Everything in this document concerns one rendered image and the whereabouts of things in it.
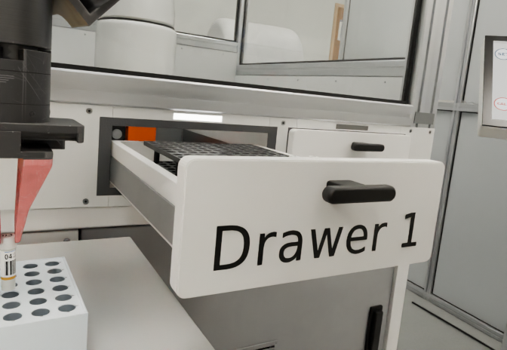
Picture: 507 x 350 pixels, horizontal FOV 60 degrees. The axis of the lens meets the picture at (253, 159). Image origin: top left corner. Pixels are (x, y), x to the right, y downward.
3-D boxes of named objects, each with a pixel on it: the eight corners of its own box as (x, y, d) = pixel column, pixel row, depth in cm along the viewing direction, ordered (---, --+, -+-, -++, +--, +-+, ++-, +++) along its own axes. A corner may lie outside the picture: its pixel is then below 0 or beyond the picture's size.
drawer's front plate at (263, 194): (430, 261, 48) (446, 161, 46) (176, 300, 33) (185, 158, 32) (417, 255, 49) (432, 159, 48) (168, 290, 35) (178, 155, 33)
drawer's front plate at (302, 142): (404, 188, 91) (411, 136, 89) (287, 191, 76) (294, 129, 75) (397, 186, 92) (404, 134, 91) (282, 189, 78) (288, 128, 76)
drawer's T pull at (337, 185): (396, 201, 38) (398, 186, 38) (328, 205, 34) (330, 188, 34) (367, 191, 41) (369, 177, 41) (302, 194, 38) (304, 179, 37)
